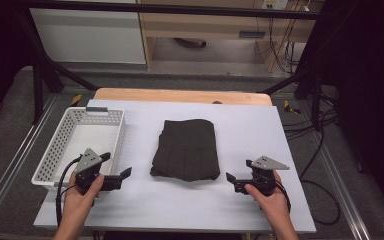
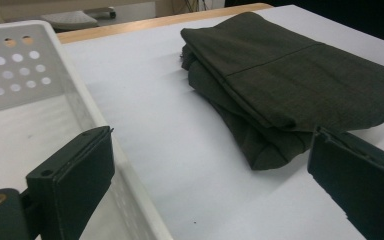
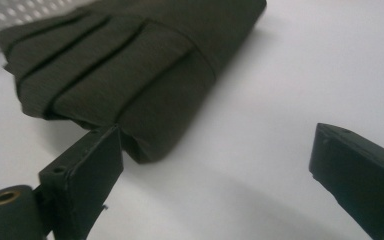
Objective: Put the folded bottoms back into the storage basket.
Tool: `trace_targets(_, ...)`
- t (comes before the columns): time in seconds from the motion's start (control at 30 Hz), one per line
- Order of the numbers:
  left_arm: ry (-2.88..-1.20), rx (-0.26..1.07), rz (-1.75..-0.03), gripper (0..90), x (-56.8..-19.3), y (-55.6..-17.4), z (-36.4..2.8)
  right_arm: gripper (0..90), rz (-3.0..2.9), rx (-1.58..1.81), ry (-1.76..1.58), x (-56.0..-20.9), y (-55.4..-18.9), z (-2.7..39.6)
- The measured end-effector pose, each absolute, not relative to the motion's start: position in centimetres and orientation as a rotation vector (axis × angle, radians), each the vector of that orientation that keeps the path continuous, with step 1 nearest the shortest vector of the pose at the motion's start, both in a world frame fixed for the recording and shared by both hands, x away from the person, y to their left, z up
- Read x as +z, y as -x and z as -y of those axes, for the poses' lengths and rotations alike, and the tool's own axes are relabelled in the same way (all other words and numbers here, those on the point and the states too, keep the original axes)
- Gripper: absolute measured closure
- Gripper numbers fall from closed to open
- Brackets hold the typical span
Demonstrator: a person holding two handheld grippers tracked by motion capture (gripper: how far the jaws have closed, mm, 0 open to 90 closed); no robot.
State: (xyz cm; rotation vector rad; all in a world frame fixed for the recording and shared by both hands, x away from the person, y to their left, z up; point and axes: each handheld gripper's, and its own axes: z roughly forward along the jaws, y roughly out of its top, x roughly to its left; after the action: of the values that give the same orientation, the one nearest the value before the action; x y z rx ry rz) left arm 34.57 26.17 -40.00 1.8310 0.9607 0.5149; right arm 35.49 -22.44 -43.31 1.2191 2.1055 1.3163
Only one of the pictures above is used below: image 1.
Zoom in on yellow and black tape piece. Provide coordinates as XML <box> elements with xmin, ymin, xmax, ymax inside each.
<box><xmin>283</xmin><ymin>99</ymin><xmax>302</xmax><ymax>116</ymax></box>
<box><xmin>69</xmin><ymin>93</ymin><xmax>83</xmax><ymax>107</ymax></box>

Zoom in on person's left hand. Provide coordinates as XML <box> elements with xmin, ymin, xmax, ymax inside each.
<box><xmin>59</xmin><ymin>173</ymin><xmax>105</xmax><ymax>218</ymax></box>

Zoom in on black cloth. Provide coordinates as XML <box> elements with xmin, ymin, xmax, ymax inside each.
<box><xmin>149</xmin><ymin>118</ymin><xmax>221</xmax><ymax>183</ymax></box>

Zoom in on black looped floor cable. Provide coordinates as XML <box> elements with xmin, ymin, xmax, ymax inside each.
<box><xmin>298</xmin><ymin>126</ymin><xmax>343</xmax><ymax>227</ymax></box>

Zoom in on bundle of black floor cables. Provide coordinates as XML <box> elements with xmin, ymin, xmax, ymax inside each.
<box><xmin>281</xmin><ymin>84</ymin><xmax>339</xmax><ymax>143</ymax></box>

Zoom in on white cabinet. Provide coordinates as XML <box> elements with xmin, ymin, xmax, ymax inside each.
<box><xmin>29</xmin><ymin>0</ymin><xmax>147</xmax><ymax>65</ymax></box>

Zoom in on white perforated plastic basket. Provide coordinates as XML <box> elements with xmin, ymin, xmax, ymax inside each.
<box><xmin>31</xmin><ymin>106</ymin><xmax>127</xmax><ymax>193</ymax></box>

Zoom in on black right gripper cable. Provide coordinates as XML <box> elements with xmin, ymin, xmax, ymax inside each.
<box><xmin>274</xmin><ymin>179</ymin><xmax>293</xmax><ymax>214</ymax></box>

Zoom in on black metal crossbar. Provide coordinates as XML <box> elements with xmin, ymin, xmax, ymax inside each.
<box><xmin>13</xmin><ymin>2</ymin><xmax>322</xmax><ymax>21</ymax></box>

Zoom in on person's right hand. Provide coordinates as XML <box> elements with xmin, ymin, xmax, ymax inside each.
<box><xmin>244</xmin><ymin>171</ymin><xmax>292</xmax><ymax>222</ymax></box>

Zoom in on aluminium rail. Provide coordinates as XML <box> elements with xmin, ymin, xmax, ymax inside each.
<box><xmin>0</xmin><ymin>94</ymin><xmax>59</xmax><ymax>231</ymax></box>
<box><xmin>308</xmin><ymin>126</ymin><xmax>372</xmax><ymax>240</ymax></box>

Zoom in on white board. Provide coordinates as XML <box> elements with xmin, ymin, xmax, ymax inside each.
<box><xmin>33</xmin><ymin>99</ymin><xmax>317</xmax><ymax>234</ymax></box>

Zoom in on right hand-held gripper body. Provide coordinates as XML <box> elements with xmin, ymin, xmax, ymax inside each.
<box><xmin>234</xmin><ymin>155</ymin><xmax>290</xmax><ymax>196</ymax></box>

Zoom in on hanging cables behind desk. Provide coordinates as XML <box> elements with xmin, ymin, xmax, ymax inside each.
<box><xmin>253</xmin><ymin>0</ymin><xmax>303</xmax><ymax>75</ymax></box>

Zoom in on black metal stand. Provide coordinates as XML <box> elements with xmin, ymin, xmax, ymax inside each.
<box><xmin>13</xmin><ymin>9</ymin><xmax>99</xmax><ymax>125</ymax></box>
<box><xmin>261</xmin><ymin>19</ymin><xmax>328</xmax><ymax>132</ymax></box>

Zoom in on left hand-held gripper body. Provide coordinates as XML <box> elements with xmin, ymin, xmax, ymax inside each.
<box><xmin>74</xmin><ymin>148</ymin><xmax>122</xmax><ymax>196</ymax></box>

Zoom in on light wooden desk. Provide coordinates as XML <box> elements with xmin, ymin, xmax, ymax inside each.
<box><xmin>136</xmin><ymin>0</ymin><xmax>325</xmax><ymax>74</ymax></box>

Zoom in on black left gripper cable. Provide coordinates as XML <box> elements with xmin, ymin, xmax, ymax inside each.
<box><xmin>55</xmin><ymin>156</ymin><xmax>82</xmax><ymax>228</ymax></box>

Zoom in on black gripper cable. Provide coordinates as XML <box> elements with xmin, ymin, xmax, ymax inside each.
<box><xmin>274</xmin><ymin>179</ymin><xmax>293</xmax><ymax>214</ymax></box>
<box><xmin>55</xmin><ymin>156</ymin><xmax>82</xmax><ymax>228</ymax></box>

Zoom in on white power strip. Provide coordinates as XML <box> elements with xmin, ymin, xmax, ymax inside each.
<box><xmin>260</xmin><ymin>0</ymin><xmax>289</xmax><ymax>11</ymax></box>

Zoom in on wooden table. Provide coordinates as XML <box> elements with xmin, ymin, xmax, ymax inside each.
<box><xmin>93</xmin><ymin>87</ymin><xmax>274</xmax><ymax>107</ymax></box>

